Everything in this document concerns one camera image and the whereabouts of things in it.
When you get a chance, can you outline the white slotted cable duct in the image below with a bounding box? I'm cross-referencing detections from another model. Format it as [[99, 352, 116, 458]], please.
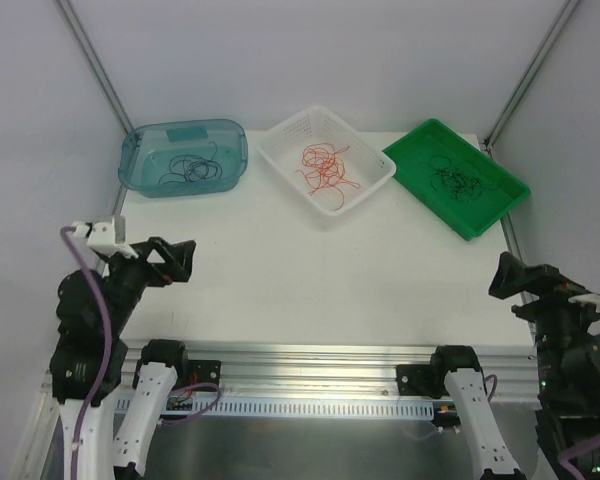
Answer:
[[114, 394, 436, 420]]

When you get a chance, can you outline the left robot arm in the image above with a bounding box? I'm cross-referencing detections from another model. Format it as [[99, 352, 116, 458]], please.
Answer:
[[49, 229, 196, 479]]

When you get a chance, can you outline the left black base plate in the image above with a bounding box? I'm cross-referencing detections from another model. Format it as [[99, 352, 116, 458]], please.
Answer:
[[180, 360, 222, 392]]

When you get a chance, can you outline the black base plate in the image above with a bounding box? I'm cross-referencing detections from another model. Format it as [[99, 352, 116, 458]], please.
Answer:
[[395, 364, 437, 398], [180, 360, 222, 392]]

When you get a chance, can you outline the orange cable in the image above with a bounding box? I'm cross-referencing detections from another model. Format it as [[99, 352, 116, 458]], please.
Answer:
[[294, 143, 364, 211]]

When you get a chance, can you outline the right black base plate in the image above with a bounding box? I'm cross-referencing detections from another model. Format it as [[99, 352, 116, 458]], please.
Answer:
[[395, 364, 437, 398]]

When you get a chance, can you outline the right aluminium frame post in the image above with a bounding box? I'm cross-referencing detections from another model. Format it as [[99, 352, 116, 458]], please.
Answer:
[[483, 0, 583, 154]]

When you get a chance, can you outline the aluminium frame post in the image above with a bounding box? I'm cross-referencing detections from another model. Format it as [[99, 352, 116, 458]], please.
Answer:
[[53, 0, 134, 134], [483, 0, 583, 154]]

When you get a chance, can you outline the white perforated plastic basket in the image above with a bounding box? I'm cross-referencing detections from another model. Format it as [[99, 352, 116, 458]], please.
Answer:
[[257, 105, 396, 231]]

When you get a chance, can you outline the left aluminium frame post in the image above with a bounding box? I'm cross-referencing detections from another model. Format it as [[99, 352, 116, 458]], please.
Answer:
[[53, 0, 134, 134]]

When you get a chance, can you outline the aluminium mounting rail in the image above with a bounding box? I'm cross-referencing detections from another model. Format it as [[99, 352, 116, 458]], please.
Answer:
[[40, 342, 546, 401]]

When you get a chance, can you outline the teal transparent plastic bin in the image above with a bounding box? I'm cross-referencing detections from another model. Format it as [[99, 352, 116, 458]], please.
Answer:
[[118, 119, 248, 198]]

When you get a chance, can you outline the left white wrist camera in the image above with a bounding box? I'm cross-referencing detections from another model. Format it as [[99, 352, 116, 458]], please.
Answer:
[[71, 215, 138, 259]]

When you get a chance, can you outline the green plastic tray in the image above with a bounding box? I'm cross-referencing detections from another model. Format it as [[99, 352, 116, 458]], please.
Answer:
[[383, 119, 531, 241]]

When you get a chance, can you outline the black cable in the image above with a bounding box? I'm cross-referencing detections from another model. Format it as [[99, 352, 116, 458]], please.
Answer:
[[424, 155, 499, 204]]

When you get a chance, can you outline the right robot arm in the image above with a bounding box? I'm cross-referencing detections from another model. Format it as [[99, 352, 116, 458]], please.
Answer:
[[428, 252, 600, 479]]

